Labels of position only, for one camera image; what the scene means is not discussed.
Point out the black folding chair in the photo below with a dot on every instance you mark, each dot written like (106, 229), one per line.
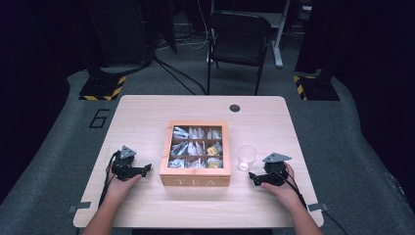
(239, 42)

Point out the person's right hand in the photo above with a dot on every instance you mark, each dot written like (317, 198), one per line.
(287, 192)

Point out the black round table grommet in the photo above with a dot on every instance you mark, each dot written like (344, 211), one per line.
(234, 108)

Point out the white desk leg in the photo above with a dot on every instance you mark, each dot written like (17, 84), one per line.
(279, 49)

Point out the assorted tea packets in compartments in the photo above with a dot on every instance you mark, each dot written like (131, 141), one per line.
(192, 148)

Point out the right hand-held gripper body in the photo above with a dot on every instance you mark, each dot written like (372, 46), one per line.
(275, 169)

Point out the wooden tea box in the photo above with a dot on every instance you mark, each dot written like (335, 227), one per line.
(195, 180)

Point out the person's left hand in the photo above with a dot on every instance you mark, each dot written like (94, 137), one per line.
(122, 187)

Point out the black stand base striped edge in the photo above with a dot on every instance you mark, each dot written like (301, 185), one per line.
(314, 88)
(102, 88)

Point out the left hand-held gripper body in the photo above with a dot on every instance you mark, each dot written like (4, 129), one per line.
(123, 163)

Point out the yellow tea bag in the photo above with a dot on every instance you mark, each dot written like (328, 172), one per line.
(212, 150)

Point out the clear glass cup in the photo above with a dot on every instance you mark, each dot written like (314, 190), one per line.
(247, 156)

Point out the grey metal bracket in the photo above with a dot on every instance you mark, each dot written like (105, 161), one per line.
(318, 207)
(79, 206)

